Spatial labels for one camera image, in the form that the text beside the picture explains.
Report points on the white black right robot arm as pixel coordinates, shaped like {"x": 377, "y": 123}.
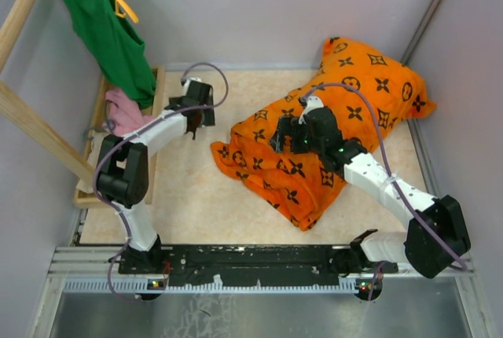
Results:
{"x": 434, "y": 235}

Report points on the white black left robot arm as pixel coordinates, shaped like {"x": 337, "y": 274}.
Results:
{"x": 123, "y": 175}

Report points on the wooden clothes rack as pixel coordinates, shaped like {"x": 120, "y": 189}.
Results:
{"x": 21, "y": 114}

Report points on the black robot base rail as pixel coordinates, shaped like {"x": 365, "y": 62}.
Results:
{"x": 265, "y": 265}

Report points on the pink cloth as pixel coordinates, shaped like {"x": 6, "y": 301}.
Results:
{"x": 125, "y": 112}

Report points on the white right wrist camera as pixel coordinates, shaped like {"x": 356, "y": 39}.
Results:
{"x": 309, "y": 104}

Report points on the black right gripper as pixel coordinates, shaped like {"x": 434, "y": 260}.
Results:
{"x": 296, "y": 127}

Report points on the cream cloth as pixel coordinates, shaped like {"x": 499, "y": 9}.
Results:
{"x": 92, "y": 160}

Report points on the grey clothes hanger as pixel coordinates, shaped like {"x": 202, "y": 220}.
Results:
{"x": 108, "y": 125}

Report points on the green tank top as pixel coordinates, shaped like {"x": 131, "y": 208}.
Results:
{"x": 116, "y": 46}

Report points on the wooden tray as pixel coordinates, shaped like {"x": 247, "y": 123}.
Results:
{"x": 88, "y": 200}

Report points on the orange patterned pillowcase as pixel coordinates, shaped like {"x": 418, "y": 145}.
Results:
{"x": 368, "y": 93}

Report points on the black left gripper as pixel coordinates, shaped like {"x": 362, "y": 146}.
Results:
{"x": 178, "y": 100}

